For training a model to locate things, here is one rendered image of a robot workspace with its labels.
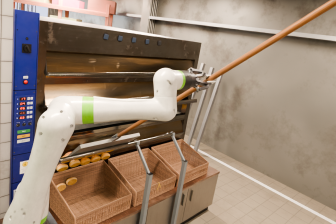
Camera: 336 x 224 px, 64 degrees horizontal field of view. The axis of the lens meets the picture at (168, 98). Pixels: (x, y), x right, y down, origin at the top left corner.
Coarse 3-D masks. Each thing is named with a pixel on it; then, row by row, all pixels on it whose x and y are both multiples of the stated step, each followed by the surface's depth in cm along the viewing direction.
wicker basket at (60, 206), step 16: (64, 176) 237; (80, 176) 249; (96, 176) 262; (112, 176) 259; (64, 192) 238; (80, 192) 249; (96, 192) 257; (112, 192) 260; (128, 192) 242; (64, 208) 211; (80, 208) 233; (96, 208) 214; (112, 208) 239; (128, 208) 243
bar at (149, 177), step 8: (152, 136) 260; (160, 136) 266; (120, 144) 232; (128, 144) 237; (136, 144) 244; (176, 144) 276; (88, 152) 209; (96, 152) 214; (64, 160) 195; (144, 160) 241; (184, 160) 271; (184, 168) 271; (184, 176) 275; (144, 192) 240; (176, 192) 279; (144, 200) 241; (176, 200) 280; (144, 208) 242; (176, 208) 281; (144, 216) 245; (176, 216) 286
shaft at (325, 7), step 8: (320, 8) 107; (328, 8) 106; (304, 16) 112; (312, 16) 109; (296, 24) 113; (280, 32) 118; (288, 32) 116; (272, 40) 121; (256, 48) 126; (264, 48) 125; (240, 56) 132; (248, 56) 129; (232, 64) 135; (216, 72) 141; (224, 72) 139; (208, 80) 145; (192, 88) 152; (184, 96) 157; (144, 120) 182; (128, 128) 193; (120, 136) 203
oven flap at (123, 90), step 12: (48, 84) 213; (60, 84) 220; (72, 84) 228; (84, 84) 236; (96, 84) 244; (108, 84) 253; (120, 84) 263; (132, 84) 274; (144, 84) 286; (48, 96) 212; (108, 96) 252; (120, 96) 262; (132, 96) 273; (144, 96) 285
